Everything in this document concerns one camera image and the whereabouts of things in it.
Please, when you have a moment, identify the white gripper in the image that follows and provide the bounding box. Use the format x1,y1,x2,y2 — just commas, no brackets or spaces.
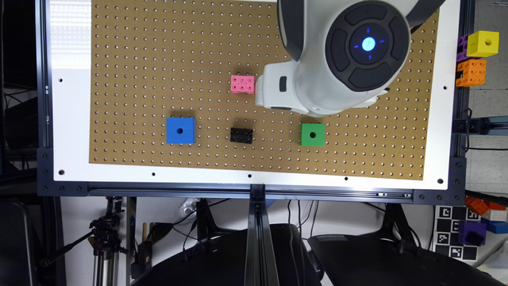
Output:
255,60,312,112

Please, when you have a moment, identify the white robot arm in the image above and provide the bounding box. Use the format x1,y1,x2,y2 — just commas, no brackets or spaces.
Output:
256,0,443,117

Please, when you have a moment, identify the green cube block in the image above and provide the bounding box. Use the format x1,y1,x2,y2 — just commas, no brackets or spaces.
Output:
300,123,325,147

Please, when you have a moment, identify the blue cube block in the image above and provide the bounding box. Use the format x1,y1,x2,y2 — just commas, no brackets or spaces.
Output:
166,118,196,145

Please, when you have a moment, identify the yellow cube block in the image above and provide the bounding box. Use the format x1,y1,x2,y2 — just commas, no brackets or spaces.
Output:
467,30,499,58

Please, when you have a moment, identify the blue block lower right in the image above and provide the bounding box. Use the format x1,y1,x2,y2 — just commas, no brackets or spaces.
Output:
481,218,508,234

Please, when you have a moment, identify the pink studded brick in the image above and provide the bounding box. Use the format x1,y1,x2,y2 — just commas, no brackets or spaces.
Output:
230,75,255,94

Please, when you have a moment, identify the black studded brick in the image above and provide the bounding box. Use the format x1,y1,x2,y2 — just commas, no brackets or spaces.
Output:
229,127,254,144

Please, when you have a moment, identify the brown pegboard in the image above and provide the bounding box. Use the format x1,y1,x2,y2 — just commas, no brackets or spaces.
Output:
89,1,438,180

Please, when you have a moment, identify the left black chair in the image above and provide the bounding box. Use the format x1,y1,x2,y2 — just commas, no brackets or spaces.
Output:
133,223,321,286

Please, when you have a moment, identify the black chair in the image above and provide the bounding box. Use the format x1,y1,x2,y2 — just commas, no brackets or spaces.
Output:
308,235,503,286
133,223,321,286

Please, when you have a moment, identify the purple brick beside yellow cube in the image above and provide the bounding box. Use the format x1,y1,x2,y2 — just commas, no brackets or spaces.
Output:
456,34,469,63

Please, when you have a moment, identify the orange studded brick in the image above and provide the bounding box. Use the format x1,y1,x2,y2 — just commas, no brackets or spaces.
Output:
456,59,487,87

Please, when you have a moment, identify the right black chair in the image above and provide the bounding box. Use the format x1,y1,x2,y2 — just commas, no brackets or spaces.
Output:
308,235,503,286

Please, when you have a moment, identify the fiducial marker sheet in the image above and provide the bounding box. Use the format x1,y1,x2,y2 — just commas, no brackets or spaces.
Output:
431,206,480,262

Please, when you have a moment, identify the orange-red brick lower right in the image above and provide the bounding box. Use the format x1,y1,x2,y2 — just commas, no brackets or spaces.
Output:
464,196,506,215

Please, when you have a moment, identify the purple cube on marker sheet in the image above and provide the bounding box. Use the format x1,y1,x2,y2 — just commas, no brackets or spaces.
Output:
458,221,487,246

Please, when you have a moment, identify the black aluminium table frame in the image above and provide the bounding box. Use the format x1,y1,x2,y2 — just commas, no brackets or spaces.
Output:
34,0,508,286

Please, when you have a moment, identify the black camera tripod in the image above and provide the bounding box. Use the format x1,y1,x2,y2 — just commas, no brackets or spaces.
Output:
39,196,129,286

